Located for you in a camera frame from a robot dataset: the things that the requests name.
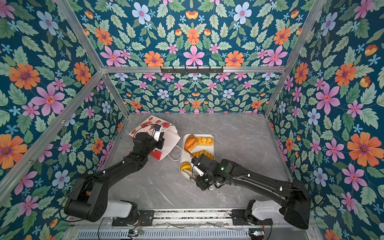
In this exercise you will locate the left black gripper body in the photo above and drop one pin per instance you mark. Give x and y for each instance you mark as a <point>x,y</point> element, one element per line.
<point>158,143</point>

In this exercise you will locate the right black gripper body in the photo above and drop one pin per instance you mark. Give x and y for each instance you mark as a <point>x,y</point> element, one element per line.
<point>204,181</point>

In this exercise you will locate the red white paper bag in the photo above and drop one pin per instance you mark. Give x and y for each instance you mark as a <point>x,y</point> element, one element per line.
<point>171,135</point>

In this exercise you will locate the round striped fake bun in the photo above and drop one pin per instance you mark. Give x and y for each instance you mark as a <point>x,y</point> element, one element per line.
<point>186,166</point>

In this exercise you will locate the yellow fake bread loaf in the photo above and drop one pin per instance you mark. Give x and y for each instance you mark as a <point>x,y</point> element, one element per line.
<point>205,141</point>

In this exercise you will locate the fake croissant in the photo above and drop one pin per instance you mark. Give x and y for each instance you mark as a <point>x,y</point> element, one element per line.
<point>190,143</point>

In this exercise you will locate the metal silicone-tipped tongs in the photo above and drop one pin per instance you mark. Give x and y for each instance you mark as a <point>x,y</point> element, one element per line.
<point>191,174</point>

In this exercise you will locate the orange fake bread roll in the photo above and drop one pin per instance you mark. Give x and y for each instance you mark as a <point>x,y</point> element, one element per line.
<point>202,152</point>

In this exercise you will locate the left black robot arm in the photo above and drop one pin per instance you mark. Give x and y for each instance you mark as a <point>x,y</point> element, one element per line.
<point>89,198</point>

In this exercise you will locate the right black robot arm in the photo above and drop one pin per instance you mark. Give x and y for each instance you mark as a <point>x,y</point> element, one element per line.
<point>293,197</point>

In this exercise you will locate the white rectangular tray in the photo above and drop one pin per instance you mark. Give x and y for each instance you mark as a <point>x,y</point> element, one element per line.
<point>186,156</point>

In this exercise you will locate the aluminium front mounting rail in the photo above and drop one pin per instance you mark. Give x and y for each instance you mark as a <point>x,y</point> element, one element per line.
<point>221,216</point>

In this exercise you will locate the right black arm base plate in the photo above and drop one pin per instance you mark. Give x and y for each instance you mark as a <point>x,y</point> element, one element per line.
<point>242,217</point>

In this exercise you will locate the white perforated cable duct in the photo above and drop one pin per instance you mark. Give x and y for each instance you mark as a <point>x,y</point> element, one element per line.
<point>163,234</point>

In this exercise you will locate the black wall hook rail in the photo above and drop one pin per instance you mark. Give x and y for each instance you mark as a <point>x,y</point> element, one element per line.
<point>192,70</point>

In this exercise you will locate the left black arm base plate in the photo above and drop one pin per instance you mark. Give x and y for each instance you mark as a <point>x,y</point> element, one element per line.
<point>143,218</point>

